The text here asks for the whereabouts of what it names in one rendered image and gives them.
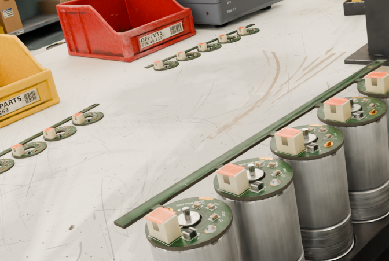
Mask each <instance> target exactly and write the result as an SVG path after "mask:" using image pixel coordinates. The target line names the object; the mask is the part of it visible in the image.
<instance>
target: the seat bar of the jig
mask: <svg viewBox="0 0 389 261"><path fill-rule="evenodd" d="M352 224H353V235H354V248H353V250H352V251H351V252H350V253H349V254H348V255H346V256H345V257H343V258H341V259H339V260H336V261H374V260H375V259H376V258H377V257H378V256H379V255H380V254H381V253H382V252H383V251H384V250H385V249H386V248H387V247H388V246H389V216H387V217H385V218H384V219H381V220H378V221H375V222H371V223H352Z"/></svg>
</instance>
